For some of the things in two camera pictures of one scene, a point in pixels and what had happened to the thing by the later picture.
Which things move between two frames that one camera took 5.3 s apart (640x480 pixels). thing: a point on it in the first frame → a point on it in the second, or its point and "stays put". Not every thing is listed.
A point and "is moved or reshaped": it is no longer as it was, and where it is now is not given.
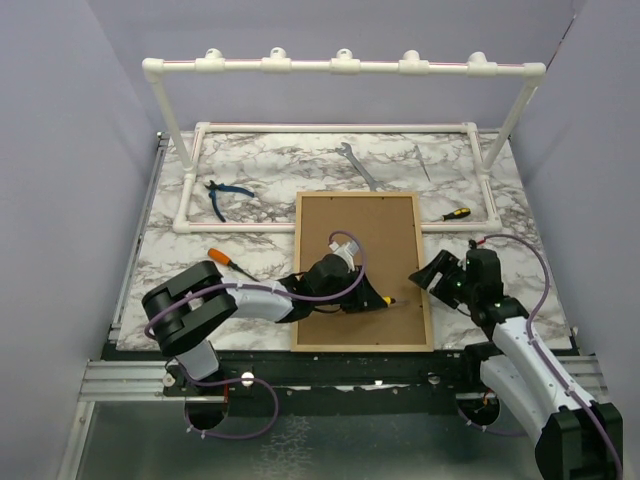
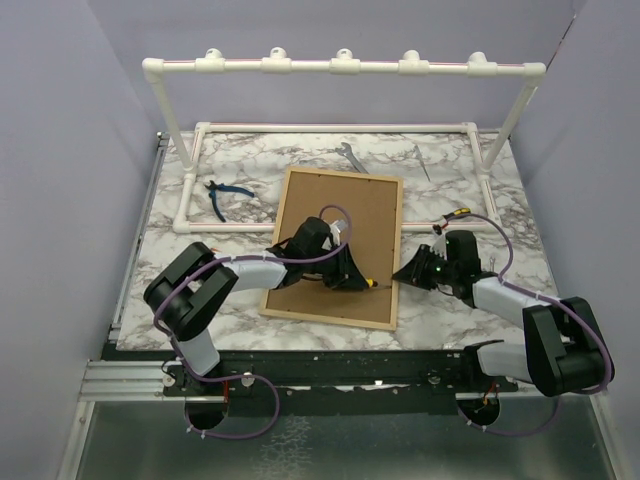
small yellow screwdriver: (389, 300) is moved or reshaped
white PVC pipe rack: (344, 61) stays put
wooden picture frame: (388, 224) is moved or reshaped
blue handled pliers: (214, 187) stays put
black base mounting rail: (333, 383) stays put
